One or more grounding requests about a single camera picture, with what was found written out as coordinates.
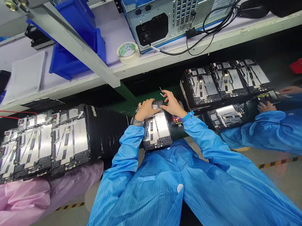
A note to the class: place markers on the person's right hand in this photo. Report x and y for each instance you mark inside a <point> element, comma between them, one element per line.
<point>174,106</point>

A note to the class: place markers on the person's left hand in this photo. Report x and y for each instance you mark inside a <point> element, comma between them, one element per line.
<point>146,110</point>

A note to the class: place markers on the small white strip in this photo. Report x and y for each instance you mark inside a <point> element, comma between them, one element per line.
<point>162,93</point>

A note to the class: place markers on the black tablet with silver plate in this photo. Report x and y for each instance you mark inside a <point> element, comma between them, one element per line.
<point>158,129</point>

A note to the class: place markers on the small black meter red display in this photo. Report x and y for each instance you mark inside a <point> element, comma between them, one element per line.
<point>176,120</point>

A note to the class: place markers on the white shelf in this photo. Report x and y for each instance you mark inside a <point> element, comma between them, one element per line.
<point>163,60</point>

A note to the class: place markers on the black tablet with bright plate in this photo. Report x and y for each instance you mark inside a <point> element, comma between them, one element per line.
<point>226,116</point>

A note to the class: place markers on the row of black tablet stacks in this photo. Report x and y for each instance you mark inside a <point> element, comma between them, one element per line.
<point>224,82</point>

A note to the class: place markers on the roll of masking tape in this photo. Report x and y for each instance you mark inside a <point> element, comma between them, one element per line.
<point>127,52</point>

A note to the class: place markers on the person's body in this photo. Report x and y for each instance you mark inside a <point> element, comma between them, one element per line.
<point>169,192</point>

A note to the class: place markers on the silver computer tower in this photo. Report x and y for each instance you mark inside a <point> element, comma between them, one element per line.
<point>166,17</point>

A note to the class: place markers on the large stack of black tablets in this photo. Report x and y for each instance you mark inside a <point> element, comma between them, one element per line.
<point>54,142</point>

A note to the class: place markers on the blue plastic bins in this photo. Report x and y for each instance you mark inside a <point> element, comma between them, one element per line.
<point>73,46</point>

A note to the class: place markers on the black vent grille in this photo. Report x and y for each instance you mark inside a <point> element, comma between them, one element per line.
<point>41,102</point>

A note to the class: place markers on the white foam sheet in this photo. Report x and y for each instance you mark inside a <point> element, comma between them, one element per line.
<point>26,74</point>

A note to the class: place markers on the black device on shelf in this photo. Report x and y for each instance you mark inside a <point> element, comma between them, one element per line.
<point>38,38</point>

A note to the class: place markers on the black monitor base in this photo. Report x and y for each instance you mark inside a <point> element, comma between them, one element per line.
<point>268,3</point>

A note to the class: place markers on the grey metal shelf post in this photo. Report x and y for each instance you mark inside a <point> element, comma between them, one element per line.
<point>70,41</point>

